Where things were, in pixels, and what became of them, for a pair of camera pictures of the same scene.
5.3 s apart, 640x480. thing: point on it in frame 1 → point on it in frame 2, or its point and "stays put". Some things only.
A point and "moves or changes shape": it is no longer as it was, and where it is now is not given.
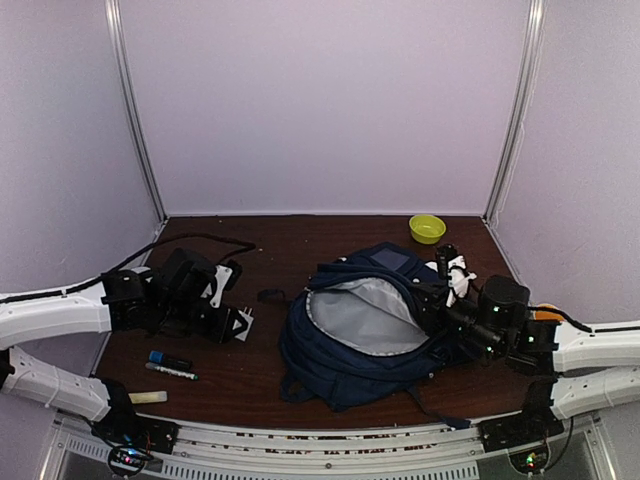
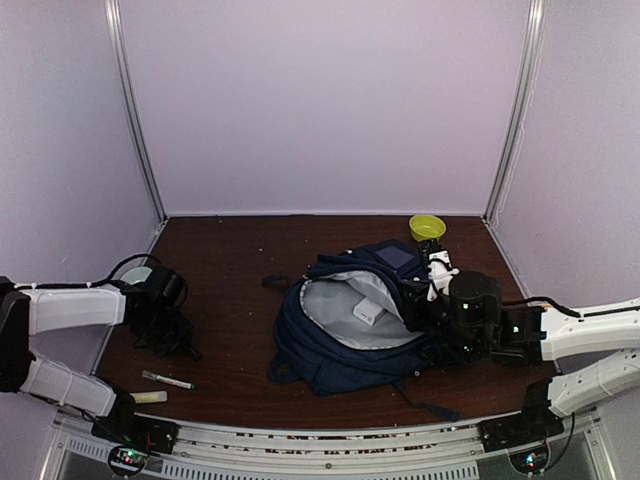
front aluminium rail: x=455 y=451 stays put
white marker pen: x=188 y=375 moves or changes shape
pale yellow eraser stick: x=148 y=397 stays put
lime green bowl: x=427 y=229 stays put
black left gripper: x=220 y=332 → x=184 y=335
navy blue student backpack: x=364 y=330 moves or changes shape
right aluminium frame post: x=520 y=111 stays put
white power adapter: x=249 y=319 → x=367 y=311
